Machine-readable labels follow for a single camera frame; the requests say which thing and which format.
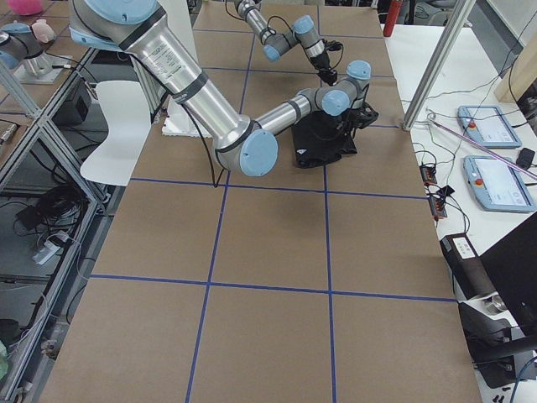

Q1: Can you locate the black graphic t-shirt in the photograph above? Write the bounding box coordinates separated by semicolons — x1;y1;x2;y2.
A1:
291;111;357;169

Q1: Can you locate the near teach pendant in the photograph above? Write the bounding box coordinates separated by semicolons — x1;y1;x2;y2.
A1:
463;155;536;213

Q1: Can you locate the wooden board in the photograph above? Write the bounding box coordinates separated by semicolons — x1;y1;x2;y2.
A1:
494;34;536;102

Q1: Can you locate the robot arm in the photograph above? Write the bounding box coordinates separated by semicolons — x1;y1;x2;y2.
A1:
70;1;371;177
233;1;342;86

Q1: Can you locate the white chair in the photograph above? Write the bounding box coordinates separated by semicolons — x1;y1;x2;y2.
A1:
80;81;152;186

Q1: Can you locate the pink plush toy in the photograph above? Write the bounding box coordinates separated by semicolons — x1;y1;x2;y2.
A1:
6;0;43;16

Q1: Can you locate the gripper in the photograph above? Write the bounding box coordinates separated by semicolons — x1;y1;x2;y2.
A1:
310;51;337;84
341;107;363;130

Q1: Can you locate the metal reacher grabber tool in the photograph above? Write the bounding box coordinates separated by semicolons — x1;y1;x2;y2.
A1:
421;109;537;179

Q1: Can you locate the orange terminal block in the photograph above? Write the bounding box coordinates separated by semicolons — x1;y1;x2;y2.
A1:
428;195;447;221
420;164;437;186

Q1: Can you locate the aluminium frame post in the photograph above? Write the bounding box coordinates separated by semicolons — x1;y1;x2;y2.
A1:
402;0;476;131

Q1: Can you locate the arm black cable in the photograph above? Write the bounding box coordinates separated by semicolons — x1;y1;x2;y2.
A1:
167;92;227;188
224;0;343;55

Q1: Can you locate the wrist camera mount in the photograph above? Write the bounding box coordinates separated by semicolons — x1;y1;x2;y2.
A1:
354;102;378;129
324;39;343;52

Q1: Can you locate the teach pendant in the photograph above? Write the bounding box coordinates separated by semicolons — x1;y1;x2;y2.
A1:
457;105;522;149
463;155;536;213

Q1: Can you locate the near orange terminal block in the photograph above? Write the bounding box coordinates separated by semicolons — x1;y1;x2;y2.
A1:
428;195;447;221

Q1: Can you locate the far teach pendant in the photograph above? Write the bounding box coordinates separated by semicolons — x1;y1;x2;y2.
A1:
457;105;522;149

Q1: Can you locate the aluminium table frame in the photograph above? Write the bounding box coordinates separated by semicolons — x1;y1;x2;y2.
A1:
1;24;102;402

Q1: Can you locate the red fire extinguisher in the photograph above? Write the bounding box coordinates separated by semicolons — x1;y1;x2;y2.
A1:
383;0;403;38

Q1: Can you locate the far orange terminal block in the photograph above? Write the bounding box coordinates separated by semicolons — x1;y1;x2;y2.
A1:
420;164;437;186

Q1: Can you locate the black box device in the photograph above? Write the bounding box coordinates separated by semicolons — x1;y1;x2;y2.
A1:
440;233;497;301

